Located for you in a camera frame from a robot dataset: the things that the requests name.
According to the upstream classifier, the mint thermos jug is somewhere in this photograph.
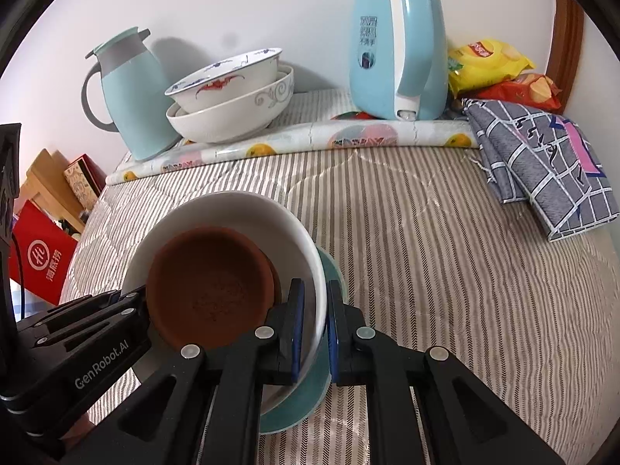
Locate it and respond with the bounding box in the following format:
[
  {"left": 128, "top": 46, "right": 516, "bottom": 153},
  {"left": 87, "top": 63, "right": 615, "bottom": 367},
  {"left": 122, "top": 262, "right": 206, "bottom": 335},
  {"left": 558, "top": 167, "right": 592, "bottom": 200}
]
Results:
[{"left": 81, "top": 28, "right": 181, "bottom": 162}]

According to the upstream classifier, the black cable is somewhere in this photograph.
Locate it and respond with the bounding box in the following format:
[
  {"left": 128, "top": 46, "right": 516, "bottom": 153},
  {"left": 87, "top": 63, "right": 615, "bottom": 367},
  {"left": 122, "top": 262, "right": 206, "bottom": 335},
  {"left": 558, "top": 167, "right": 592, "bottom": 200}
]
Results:
[{"left": 10, "top": 232, "right": 30, "bottom": 320}]

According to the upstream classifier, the fruit print table mat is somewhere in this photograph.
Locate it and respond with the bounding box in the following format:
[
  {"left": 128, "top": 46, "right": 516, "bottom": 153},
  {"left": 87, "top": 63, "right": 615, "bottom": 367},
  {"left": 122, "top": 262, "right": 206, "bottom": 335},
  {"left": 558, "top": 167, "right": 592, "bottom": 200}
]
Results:
[{"left": 105, "top": 88, "right": 478, "bottom": 186}]

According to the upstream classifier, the red chip bag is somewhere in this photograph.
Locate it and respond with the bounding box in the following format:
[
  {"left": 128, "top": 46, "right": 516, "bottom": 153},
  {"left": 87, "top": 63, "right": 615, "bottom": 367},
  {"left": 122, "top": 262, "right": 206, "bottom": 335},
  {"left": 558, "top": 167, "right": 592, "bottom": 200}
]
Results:
[{"left": 477, "top": 72, "right": 563, "bottom": 112}]

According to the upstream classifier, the beige patterned box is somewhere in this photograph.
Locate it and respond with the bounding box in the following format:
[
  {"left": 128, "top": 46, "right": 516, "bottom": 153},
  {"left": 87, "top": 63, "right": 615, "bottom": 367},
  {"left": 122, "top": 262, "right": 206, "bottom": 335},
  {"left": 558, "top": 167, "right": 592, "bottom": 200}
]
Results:
[{"left": 63, "top": 154, "right": 108, "bottom": 213}]

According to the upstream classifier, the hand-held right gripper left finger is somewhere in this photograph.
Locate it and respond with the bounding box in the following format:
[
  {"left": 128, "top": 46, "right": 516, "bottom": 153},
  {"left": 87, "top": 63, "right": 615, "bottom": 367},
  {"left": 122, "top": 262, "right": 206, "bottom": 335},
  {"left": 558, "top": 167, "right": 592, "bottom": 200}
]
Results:
[{"left": 58, "top": 278, "right": 306, "bottom": 465}]

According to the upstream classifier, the red and blue patterned bowl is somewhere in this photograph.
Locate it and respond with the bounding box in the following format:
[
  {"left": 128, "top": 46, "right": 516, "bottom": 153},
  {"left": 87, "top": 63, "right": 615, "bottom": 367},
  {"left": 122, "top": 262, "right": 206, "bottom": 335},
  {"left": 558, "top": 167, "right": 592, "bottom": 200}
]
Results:
[{"left": 165, "top": 47, "right": 283, "bottom": 114}]

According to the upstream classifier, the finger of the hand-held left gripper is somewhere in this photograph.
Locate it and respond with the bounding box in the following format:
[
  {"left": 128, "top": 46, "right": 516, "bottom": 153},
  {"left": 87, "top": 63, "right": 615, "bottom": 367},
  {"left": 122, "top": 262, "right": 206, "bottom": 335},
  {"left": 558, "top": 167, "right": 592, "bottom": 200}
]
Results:
[
  {"left": 36, "top": 303, "right": 152, "bottom": 347},
  {"left": 17, "top": 286, "right": 147, "bottom": 332}
]

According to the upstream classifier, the yellow chip bag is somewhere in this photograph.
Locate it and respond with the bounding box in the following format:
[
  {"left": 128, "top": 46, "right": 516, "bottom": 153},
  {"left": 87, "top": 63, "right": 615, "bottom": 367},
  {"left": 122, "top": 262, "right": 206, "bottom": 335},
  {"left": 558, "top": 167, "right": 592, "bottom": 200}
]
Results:
[{"left": 446, "top": 37, "right": 536, "bottom": 98}]

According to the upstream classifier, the light wooden furniture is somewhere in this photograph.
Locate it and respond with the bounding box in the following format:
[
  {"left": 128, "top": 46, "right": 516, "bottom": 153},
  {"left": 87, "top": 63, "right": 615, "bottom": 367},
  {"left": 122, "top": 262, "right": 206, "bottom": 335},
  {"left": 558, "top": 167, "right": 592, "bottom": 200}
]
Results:
[{"left": 19, "top": 148, "right": 88, "bottom": 233}]

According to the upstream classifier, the light blue electric kettle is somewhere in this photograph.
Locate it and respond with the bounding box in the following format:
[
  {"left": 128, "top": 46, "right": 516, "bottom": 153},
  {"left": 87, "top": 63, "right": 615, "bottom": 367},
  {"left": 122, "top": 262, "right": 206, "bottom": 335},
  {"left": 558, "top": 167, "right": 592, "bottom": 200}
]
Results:
[{"left": 349, "top": 0, "right": 449, "bottom": 122}]

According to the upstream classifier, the red cardboard box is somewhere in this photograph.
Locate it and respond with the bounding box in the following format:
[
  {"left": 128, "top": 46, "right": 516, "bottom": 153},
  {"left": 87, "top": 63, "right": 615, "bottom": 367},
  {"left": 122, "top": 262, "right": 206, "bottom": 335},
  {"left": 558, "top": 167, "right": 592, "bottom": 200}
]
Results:
[{"left": 10, "top": 201, "right": 78, "bottom": 306}]

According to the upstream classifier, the brown clay saucer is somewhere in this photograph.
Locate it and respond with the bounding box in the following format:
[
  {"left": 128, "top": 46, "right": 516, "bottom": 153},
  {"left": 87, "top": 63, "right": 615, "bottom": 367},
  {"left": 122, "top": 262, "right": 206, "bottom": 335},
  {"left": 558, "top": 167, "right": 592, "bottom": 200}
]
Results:
[{"left": 145, "top": 225, "right": 282, "bottom": 350}]

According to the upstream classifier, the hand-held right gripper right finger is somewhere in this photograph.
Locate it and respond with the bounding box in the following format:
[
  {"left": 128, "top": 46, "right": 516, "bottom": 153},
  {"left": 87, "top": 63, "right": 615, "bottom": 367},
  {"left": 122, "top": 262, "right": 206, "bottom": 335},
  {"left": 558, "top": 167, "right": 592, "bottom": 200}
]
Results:
[{"left": 327, "top": 279, "right": 567, "bottom": 465}]

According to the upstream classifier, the grey patterned folded cloth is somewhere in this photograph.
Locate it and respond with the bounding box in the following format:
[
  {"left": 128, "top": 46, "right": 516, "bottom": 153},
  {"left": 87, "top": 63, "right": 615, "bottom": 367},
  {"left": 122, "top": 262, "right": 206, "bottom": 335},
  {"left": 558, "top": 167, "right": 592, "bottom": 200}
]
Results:
[{"left": 462, "top": 98, "right": 620, "bottom": 243}]

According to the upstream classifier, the brown wooden frame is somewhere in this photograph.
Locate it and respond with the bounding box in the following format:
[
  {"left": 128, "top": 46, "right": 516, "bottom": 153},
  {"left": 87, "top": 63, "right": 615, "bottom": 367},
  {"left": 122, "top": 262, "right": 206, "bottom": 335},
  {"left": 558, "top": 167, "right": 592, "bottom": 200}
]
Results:
[{"left": 549, "top": 0, "right": 584, "bottom": 112}]

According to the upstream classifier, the light blue plate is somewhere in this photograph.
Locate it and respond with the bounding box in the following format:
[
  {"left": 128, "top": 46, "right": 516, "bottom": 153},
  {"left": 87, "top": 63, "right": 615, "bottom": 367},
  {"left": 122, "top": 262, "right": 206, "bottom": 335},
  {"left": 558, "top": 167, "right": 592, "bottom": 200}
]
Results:
[{"left": 259, "top": 246, "right": 346, "bottom": 436}]

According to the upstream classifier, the white bowl with grey swirls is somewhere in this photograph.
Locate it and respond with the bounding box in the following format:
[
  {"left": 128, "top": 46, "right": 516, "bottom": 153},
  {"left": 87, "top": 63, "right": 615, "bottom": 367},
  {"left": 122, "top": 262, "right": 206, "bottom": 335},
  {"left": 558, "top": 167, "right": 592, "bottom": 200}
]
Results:
[{"left": 165, "top": 64, "right": 295, "bottom": 144}]

